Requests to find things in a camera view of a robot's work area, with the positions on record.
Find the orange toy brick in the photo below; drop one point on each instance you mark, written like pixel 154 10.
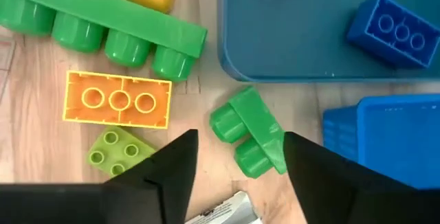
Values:
pixel 103 114

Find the long blue toy brick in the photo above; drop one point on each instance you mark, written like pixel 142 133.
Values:
pixel 361 28

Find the long green toy block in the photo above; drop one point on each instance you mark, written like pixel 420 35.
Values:
pixel 103 11

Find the blue plastic basket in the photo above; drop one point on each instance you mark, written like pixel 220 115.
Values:
pixel 395 138

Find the large teal plastic bin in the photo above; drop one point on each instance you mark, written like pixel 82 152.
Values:
pixel 292 28

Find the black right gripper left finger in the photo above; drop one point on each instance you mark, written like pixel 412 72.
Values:
pixel 172 182

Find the bright green toy block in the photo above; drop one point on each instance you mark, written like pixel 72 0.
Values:
pixel 254 121

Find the lime green brick plate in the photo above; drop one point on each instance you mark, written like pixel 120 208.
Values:
pixel 117 160

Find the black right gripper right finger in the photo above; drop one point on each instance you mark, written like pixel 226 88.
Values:
pixel 326 189

